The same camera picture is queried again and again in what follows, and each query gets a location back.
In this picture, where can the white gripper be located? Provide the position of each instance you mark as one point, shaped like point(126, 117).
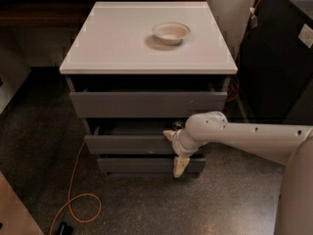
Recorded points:
point(178, 144)

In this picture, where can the grey drawer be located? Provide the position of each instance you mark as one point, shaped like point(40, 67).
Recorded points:
point(131, 136)
point(137, 164)
point(143, 104)

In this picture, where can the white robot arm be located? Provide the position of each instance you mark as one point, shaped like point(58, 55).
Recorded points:
point(289, 145)

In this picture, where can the grey top drawer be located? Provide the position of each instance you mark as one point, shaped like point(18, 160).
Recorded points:
point(143, 104)

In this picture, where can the grey bottom drawer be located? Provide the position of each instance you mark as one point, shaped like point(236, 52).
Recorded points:
point(137, 164)

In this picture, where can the white paper bowl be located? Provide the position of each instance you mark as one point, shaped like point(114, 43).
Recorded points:
point(171, 33)

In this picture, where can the white cabinet countertop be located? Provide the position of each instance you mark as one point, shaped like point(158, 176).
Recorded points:
point(117, 37)

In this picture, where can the brown wooden board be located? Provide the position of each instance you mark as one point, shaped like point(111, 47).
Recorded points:
point(15, 219)

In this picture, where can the black cable plug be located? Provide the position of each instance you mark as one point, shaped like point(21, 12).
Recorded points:
point(64, 229)

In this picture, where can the white wall socket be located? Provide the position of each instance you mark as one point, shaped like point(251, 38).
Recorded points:
point(306, 35)

